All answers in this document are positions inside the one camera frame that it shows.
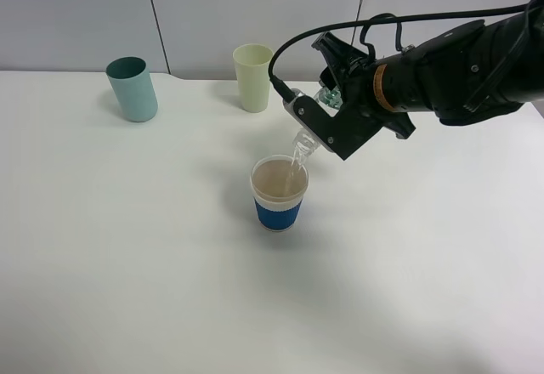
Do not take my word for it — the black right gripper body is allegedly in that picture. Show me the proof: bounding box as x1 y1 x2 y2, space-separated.
312 31 415 139

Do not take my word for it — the clear green-label water bottle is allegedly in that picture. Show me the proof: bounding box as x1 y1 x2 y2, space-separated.
293 86 343 167

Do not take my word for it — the blue sleeved paper cup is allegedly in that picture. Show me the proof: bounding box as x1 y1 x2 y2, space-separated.
250 155 309 231

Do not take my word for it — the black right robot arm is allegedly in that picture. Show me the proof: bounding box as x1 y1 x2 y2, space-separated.
292 0 543 156

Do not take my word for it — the light green plastic cup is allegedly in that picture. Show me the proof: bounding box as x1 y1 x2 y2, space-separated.
233 44 274 113

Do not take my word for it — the teal plastic cup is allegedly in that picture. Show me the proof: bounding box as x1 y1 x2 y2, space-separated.
105 56 158 122

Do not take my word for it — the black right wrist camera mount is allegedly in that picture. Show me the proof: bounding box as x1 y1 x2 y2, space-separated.
283 88 383 161

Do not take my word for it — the black right camera cable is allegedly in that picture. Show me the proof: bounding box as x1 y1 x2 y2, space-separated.
267 3 530 101

